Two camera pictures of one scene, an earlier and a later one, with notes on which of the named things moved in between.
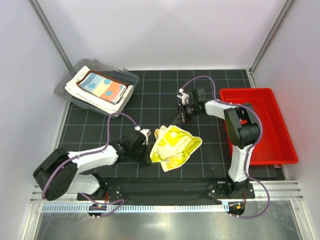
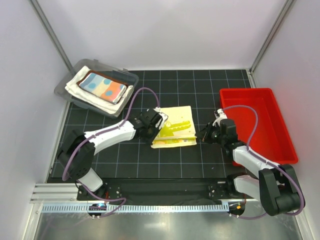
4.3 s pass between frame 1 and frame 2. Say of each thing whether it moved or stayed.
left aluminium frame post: stayed
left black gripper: moved
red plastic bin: stayed
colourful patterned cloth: moved
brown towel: stayed
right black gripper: moved
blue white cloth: stayed
